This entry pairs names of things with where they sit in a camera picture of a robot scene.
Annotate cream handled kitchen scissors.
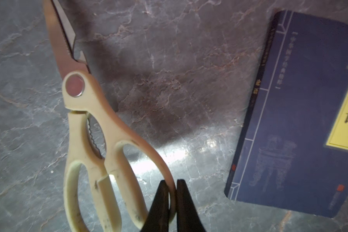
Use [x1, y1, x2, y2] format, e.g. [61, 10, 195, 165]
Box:
[43, 1, 177, 232]

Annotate dark blue book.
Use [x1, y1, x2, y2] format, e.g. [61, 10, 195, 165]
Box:
[224, 10, 348, 218]

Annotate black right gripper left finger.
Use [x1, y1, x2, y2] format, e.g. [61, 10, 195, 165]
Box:
[140, 180, 170, 232]

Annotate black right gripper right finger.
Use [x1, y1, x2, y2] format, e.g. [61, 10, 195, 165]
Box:
[176, 179, 206, 232]

